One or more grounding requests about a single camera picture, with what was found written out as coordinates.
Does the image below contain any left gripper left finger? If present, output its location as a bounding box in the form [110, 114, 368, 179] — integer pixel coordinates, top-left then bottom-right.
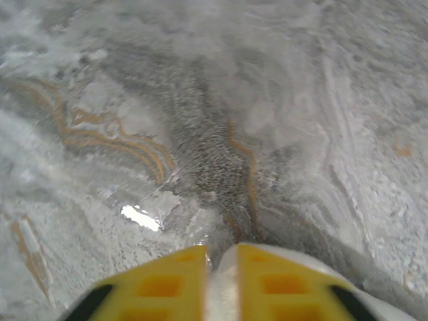
[65, 245, 211, 321]

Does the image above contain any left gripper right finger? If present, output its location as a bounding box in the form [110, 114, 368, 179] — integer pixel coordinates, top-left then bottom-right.
[236, 243, 381, 321]

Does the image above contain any white t-shirt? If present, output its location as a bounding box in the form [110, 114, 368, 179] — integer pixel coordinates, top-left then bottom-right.
[203, 242, 419, 321]

